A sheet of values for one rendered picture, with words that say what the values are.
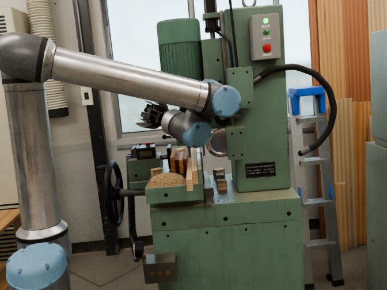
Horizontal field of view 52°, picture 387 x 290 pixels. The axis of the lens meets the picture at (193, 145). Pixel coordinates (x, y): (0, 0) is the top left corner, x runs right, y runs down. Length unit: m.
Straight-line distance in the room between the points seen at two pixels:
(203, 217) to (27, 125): 0.72
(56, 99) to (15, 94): 1.65
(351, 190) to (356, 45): 1.01
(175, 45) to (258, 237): 0.80
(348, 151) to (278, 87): 1.39
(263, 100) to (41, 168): 0.85
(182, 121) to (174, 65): 0.37
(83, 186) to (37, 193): 1.87
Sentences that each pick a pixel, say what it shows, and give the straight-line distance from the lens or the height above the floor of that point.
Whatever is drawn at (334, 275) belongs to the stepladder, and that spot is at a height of 0.06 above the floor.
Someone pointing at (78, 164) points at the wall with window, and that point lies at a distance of 3.06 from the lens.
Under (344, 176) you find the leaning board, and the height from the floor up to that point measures 0.51.
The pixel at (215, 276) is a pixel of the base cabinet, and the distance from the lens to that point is 1.64.
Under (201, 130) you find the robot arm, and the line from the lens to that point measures 1.24.
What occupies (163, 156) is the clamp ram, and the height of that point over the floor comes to 0.95.
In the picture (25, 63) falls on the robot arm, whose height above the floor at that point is 1.35.
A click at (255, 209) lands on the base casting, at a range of 1.54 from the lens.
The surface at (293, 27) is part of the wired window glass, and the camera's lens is 3.12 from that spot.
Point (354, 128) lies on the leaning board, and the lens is 2.92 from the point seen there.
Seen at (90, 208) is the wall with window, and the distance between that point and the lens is 3.13.
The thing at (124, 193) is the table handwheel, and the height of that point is 0.81.
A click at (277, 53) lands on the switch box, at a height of 1.34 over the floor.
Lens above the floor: 1.29
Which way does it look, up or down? 10 degrees down
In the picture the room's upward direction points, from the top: 5 degrees counter-clockwise
